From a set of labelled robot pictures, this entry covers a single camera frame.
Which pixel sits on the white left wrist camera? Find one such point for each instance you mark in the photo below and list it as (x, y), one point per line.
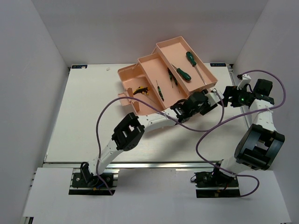
(214, 96)

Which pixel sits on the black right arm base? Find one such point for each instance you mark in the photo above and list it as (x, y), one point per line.
(215, 184)

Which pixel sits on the large green-handled screwdriver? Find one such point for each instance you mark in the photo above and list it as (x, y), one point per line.
(183, 74)

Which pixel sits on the front aluminium rail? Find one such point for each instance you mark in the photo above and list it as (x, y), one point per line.
(131, 165)

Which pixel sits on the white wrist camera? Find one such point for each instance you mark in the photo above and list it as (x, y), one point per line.
(214, 96)
(244, 80)

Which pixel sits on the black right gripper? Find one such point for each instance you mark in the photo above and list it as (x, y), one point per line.
(231, 91)

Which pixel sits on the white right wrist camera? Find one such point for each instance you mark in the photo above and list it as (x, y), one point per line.
(244, 80)

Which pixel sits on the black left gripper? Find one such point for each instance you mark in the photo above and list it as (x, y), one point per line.
(207, 108)

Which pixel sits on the pink plastic toolbox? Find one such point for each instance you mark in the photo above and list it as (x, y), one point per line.
(153, 67)

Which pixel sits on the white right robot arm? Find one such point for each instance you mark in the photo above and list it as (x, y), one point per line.
(261, 143)

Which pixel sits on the yellow-black T-handle hex key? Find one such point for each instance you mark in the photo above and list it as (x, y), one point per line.
(141, 90)
(153, 103)

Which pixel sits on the small black-green precision screwdriver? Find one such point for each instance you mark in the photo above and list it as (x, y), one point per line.
(159, 91)

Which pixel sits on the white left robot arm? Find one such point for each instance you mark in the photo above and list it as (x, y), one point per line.
(130, 130)

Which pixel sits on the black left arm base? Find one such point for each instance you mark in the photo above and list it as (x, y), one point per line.
(85, 183)

